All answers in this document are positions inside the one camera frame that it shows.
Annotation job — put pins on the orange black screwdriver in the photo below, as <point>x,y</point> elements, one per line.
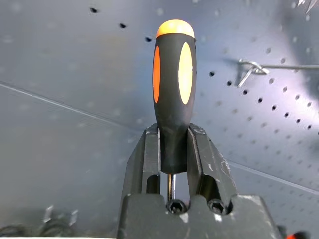
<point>172,99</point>

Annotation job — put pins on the grey metal pegboard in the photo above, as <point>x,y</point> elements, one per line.
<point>62,74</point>

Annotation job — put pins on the silver metal peg hook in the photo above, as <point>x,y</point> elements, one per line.
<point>48,212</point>

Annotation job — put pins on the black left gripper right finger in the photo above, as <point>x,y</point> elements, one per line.
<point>207,164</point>

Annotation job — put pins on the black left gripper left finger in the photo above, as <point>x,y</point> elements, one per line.
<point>149,159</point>

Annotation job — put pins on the silver double prong hook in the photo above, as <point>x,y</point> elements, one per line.
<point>251,68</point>

